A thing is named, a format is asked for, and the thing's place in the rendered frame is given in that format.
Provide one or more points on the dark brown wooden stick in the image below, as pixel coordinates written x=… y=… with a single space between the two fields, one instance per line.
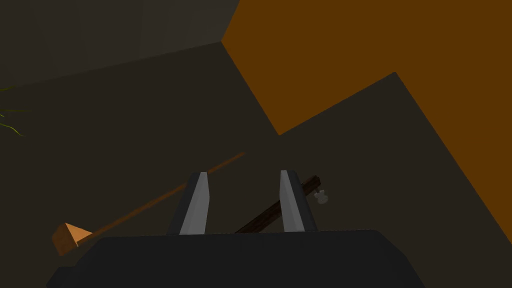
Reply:
x=264 y=218

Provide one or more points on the green plant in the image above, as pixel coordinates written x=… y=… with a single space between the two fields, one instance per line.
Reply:
x=11 y=127

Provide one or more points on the orange wooden broom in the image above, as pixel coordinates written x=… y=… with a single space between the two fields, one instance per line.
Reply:
x=72 y=236

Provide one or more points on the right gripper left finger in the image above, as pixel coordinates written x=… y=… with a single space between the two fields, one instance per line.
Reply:
x=195 y=208

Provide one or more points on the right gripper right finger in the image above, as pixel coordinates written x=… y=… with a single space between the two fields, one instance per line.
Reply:
x=294 y=208

